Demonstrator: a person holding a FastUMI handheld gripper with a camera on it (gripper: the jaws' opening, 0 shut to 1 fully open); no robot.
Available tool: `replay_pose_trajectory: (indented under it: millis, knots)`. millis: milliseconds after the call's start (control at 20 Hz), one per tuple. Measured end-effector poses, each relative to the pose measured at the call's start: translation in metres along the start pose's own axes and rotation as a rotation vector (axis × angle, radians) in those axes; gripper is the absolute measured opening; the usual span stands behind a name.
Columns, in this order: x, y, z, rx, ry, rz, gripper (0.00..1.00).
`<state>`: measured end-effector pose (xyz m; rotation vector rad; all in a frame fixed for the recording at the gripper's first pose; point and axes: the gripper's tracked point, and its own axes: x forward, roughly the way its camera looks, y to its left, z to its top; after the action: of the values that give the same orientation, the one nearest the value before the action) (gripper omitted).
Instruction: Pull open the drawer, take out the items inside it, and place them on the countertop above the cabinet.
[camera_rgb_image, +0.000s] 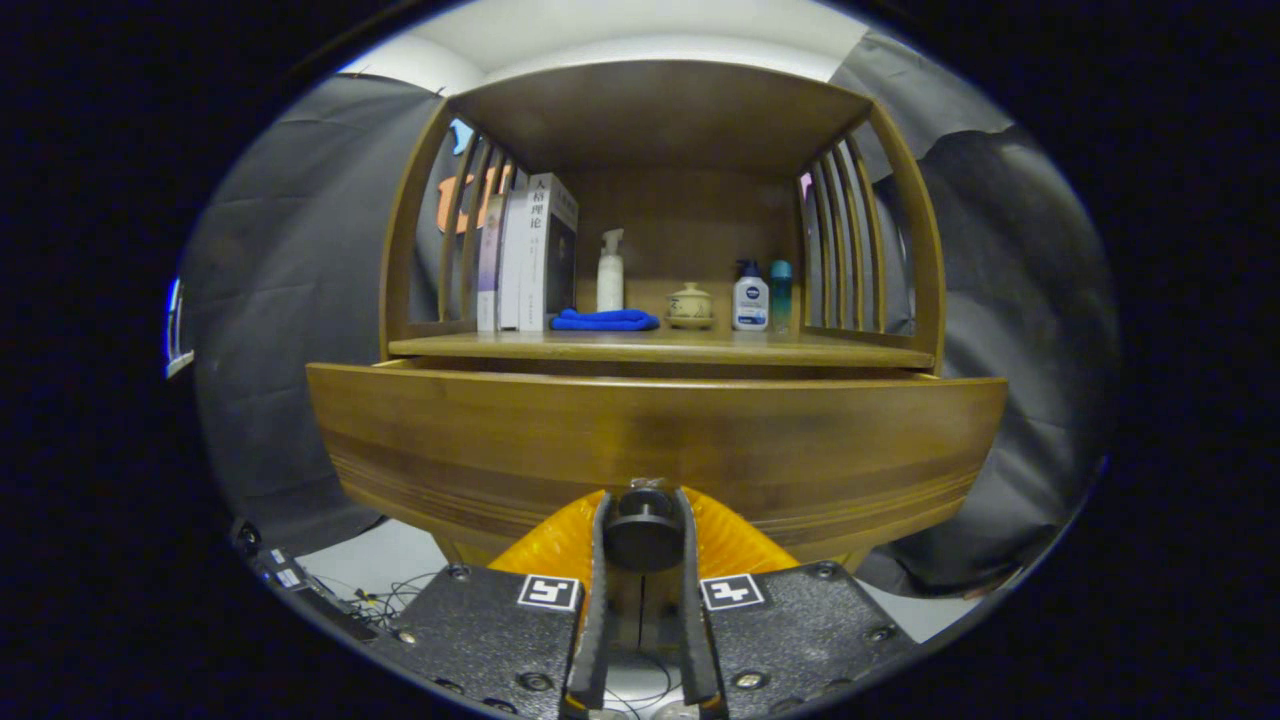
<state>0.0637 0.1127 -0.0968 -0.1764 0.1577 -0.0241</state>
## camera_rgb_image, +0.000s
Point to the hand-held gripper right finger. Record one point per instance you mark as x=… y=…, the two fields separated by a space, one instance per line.
x=697 y=650

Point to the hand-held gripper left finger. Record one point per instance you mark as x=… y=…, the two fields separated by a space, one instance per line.
x=590 y=640

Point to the wooden drawer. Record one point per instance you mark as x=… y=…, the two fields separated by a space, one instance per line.
x=500 y=440

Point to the wooden countertop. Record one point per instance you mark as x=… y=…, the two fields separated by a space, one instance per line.
x=700 y=345

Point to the wooden cabinet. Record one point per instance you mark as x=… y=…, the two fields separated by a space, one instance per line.
x=660 y=110

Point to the blue folded cloth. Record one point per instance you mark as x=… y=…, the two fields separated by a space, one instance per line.
x=600 y=320

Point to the beige lidded tea cup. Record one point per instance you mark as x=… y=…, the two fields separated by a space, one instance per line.
x=690 y=305

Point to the white lotion bottle blue cap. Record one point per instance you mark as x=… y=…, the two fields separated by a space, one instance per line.
x=750 y=300

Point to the white pump bottle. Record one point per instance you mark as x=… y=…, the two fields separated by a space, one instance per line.
x=610 y=285

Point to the teal bottle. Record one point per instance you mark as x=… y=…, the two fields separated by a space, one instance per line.
x=780 y=295

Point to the thin white book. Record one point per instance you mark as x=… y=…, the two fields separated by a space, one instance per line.
x=510 y=280

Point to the thick white book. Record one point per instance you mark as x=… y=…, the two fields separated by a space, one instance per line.
x=535 y=270

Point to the thin purple book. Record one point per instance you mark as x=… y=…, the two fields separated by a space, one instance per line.
x=488 y=280

